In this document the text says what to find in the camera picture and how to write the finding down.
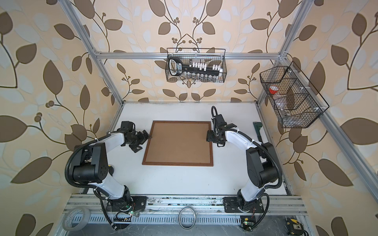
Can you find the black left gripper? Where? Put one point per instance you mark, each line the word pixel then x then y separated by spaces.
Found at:
pixel 143 139

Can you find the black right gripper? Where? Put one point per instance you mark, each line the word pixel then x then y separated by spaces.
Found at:
pixel 209 136

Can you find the brown wooden picture frame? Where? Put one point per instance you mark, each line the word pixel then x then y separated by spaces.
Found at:
pixel 177 164

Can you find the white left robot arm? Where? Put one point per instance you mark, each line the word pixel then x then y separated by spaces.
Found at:
pixel 88 167

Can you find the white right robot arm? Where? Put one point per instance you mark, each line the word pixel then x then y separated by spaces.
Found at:
pixel 263 167

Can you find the black socket set holder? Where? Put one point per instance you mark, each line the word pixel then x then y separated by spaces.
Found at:
pixel 191 68

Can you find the red capped clear container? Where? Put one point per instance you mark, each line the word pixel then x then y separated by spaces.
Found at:
pixel 273 90

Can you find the clear tape roll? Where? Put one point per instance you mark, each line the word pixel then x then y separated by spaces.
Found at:
pixel 69 217

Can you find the yellow black tape measure right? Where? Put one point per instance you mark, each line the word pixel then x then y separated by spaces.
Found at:
pixel 294 227

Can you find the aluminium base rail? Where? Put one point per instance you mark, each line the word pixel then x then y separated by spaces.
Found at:
pixel 206 209

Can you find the black wire basket back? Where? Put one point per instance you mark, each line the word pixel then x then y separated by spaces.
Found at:
pixel 198 54

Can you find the black wire basket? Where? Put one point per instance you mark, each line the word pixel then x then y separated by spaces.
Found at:
pixel 298 103
pixel 198 54

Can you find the black wire basket right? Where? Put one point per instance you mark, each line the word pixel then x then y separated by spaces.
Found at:
pixel 298 103

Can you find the aluminium cage frame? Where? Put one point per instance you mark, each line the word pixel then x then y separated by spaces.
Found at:
pixel 366 173

